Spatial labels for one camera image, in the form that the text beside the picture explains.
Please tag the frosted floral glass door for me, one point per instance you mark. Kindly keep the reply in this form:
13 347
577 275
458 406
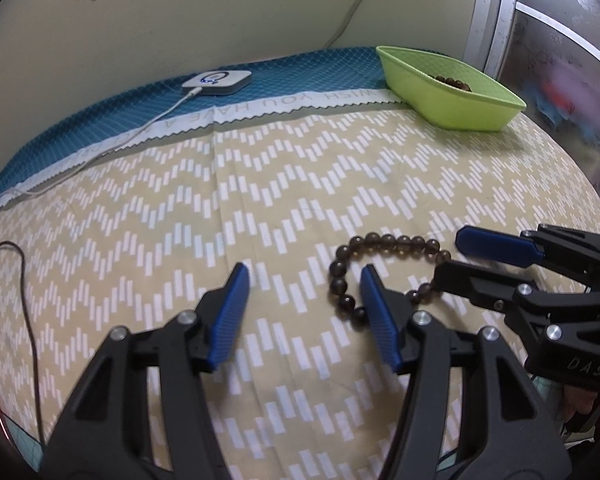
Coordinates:
560 35

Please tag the teal and beige patterned cloth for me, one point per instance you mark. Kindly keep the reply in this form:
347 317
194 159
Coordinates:
280 160

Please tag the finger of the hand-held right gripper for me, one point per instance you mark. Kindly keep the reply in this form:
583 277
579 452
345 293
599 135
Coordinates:
480 284
495 247

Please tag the green plastic tray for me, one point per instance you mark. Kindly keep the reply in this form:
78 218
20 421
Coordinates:
445 107

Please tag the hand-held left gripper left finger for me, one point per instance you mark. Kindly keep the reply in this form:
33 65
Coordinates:
230 310

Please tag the white square charger device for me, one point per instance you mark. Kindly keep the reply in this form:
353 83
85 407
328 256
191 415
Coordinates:
217 82

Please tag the grey door frame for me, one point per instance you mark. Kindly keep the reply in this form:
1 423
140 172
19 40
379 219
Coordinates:
495 10

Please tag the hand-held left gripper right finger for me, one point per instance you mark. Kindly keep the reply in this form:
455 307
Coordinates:
377 310

